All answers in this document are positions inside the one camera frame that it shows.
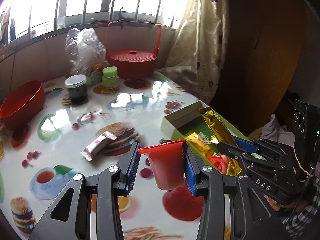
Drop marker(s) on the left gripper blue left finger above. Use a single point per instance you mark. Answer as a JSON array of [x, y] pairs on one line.
[[128, 166]]

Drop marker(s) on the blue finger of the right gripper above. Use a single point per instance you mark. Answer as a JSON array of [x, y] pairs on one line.
[[246, 145]]

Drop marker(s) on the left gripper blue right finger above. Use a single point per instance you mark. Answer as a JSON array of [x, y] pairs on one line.
[[195, 172]]

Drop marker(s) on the plain gold snack bar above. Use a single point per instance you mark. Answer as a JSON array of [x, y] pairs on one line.
[[217, 127]]

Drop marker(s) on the colourful gold snack bar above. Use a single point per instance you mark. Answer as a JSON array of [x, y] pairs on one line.
[[201, 143]]

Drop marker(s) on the right hand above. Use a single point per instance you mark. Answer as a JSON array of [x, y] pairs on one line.
[[276, 206]]

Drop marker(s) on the small red snack packet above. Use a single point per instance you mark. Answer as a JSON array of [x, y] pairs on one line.
[[225, 165]]

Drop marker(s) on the pink white wafer packet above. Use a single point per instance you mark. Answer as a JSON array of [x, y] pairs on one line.
[[90, 151]]

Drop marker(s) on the green white cardboard box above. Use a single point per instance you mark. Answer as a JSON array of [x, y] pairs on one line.
[[181, 120]]

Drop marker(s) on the green cream jar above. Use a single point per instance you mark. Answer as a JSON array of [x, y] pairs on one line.
[[110, 78]]

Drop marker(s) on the dark jar white lid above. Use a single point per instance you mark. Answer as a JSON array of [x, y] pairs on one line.
[[77, 88]]

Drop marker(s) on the beige patterned curtain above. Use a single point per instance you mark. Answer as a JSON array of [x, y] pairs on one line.
[[198, 50]]

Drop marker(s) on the red round bowl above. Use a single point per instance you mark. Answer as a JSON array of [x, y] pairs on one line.
[[23, 104]]

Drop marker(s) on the clear plastic bag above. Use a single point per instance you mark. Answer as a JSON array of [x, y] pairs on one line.
[[84, 50]]

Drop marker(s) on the red basket with handle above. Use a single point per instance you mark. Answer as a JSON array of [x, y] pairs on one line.
[[133, 64]]

